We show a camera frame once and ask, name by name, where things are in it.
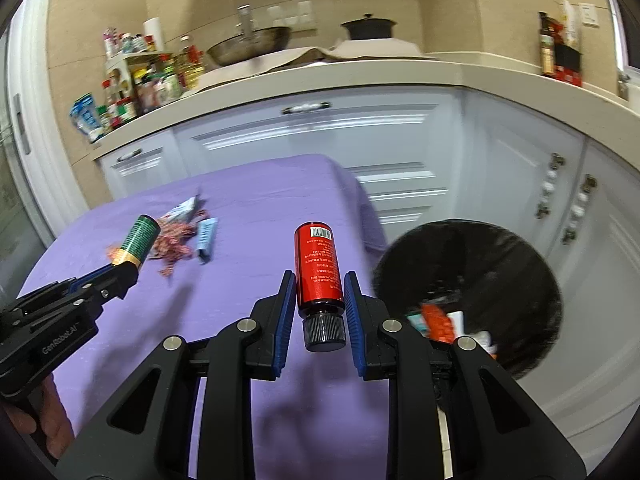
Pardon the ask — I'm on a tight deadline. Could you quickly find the white upright packet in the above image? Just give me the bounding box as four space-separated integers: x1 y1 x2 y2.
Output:
560 0 583 48

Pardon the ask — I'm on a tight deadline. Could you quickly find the white paper towel roll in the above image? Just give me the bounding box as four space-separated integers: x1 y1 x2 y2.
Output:
143 16 166 53

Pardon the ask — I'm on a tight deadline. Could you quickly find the small light blue tube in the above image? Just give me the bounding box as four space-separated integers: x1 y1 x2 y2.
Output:
194 217 220 263

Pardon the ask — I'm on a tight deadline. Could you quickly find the purple tablecloth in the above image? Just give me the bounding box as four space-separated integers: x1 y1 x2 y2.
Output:
17 154 401 480

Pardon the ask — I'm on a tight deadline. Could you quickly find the red bottle with black cap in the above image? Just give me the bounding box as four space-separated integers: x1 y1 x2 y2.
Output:
293 221 347 352

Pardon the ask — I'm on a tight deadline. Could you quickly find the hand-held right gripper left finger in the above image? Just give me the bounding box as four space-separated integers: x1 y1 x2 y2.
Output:
55 270 298 480

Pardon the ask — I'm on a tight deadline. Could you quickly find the steel wok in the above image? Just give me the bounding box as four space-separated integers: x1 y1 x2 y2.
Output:
206 5 292 67

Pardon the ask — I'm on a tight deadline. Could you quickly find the blue snack bag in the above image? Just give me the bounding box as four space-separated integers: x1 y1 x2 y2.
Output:
70 92 105 143

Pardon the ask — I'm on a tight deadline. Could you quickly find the long drawer handle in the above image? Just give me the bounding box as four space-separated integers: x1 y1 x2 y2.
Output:
281 102 332 115

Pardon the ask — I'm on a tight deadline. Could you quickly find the white sliding door frame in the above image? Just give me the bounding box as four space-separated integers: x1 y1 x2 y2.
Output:
0 0 116 261

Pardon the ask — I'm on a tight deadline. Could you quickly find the black lined trash bin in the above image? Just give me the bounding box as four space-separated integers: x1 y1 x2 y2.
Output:
372 219 563 381

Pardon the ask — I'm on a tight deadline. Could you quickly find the beige paper sheet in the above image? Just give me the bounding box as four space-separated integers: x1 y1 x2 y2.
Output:
327 39 426 61
197 46 341 88

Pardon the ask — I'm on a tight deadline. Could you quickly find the white window frame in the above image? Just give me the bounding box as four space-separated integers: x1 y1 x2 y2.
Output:
600 0 631 68

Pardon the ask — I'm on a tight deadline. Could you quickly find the red white checked ribbon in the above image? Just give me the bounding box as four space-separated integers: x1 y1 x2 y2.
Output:
107 210 208 277

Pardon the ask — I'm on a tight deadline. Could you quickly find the white cabinet door handle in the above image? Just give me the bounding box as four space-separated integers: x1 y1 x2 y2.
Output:
561 175 597 246
535 153 566 219

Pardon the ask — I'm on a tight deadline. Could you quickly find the white double wall socket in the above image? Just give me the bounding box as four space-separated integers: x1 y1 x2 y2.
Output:
265 0 316 28

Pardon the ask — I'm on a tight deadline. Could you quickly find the dark olive oil bottle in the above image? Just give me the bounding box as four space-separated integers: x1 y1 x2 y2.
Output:
538 11 557 78

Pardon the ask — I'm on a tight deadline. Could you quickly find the large orange plastic bag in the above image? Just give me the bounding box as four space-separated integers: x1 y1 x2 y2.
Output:
420 304 456 343

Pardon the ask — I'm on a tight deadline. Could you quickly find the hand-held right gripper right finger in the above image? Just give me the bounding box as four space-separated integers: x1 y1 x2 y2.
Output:
343 271 587 480

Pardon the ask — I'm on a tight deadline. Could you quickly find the person's left hand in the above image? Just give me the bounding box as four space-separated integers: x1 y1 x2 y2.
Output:
0 377 77 461

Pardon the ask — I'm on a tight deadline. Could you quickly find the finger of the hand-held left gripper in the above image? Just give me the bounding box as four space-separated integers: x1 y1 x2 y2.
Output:
64 264 141 322
0 265 114 324

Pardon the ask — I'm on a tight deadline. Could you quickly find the silver blue torn wrapper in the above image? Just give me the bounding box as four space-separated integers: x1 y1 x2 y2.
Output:
157 195 201 226

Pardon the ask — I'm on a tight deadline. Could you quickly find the teal packet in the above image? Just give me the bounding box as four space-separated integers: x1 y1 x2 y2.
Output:
405 312 431 337

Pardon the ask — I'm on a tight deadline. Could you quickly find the white spice rack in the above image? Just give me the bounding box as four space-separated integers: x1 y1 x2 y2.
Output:
104 51 173 111

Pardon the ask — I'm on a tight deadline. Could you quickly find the black box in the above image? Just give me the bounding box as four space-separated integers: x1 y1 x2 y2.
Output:
555 44 583 68

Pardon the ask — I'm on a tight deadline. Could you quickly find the green bottle with gold band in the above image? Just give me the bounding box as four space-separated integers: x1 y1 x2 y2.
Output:
111 214 162 268

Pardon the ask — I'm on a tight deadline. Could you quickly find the group of seasoning bottles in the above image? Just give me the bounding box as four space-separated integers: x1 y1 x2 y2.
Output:
97 27 208 131

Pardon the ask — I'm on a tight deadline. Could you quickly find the black lidded pot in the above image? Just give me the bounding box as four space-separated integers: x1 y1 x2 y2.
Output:
341 13 397 41

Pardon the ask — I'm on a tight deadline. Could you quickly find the grey door handle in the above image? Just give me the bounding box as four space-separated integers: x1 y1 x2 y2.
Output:
12 94 31 155

